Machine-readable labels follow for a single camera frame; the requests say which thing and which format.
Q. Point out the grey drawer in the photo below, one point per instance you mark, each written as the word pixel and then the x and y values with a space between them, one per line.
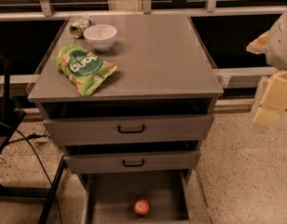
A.
pixel 110 198
pixel 98 131
pixel 132 162

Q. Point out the white ceramic bowl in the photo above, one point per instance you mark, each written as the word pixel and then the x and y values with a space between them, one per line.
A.
pixel 101 36

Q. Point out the grey top drawer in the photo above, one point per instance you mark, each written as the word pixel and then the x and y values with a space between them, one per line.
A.
pixel 98 131

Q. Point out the green snack bag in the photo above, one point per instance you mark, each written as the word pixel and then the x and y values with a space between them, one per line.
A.
pixel 85 69

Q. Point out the red apple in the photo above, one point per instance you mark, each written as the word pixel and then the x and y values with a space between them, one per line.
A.
pixel 141 207

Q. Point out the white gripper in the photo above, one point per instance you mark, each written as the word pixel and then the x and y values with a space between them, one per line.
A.
pixel 280 47

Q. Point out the grey bottom drawer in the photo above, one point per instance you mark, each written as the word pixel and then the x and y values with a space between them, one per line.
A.
pixel 110 198

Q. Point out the crushed metal can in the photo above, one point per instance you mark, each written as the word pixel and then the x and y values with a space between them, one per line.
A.
pixel 78 27

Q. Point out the grey drawer cabinet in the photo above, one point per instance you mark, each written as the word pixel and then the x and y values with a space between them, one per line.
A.
pixel 152 113

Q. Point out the metal window railing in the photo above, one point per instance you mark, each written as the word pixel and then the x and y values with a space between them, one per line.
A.
pixel 143 6

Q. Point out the grey middle drawer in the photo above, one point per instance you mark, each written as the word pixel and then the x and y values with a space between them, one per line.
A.
pixel 132 162

